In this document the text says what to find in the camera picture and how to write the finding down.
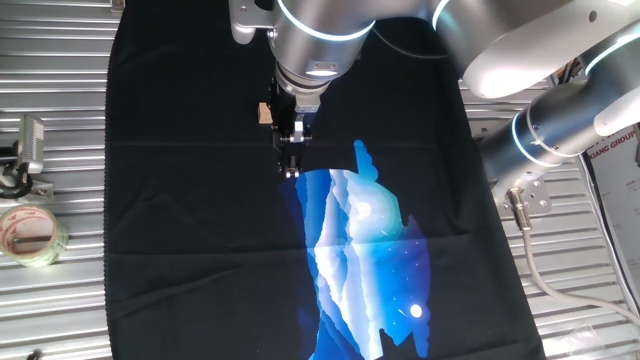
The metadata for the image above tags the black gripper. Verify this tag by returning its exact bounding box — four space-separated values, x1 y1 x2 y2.
268 77 314 180

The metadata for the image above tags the black cloth with blue print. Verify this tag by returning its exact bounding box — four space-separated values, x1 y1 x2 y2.
102 0 549 360

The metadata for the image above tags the clear packing tape roll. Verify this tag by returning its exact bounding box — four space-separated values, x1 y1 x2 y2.
0 204 70 269

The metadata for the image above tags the brown wooden board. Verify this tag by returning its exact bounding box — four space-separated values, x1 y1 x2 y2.
552 58 586 86

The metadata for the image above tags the clear plastic bag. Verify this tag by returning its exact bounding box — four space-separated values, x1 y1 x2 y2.
544 324 616 360

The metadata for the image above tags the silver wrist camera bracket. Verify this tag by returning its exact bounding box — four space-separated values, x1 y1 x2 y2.
229 0 275 45

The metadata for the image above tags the thick grey robot base cable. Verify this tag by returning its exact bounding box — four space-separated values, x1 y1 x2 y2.
503 187 640 329

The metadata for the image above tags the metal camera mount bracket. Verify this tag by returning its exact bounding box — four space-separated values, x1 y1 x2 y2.
0 144 55 201

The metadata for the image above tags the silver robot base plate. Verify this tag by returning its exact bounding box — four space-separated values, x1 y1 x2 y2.
492 169 554 220

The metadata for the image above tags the black camera cable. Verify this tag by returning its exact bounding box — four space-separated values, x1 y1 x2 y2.
0 167 34 199

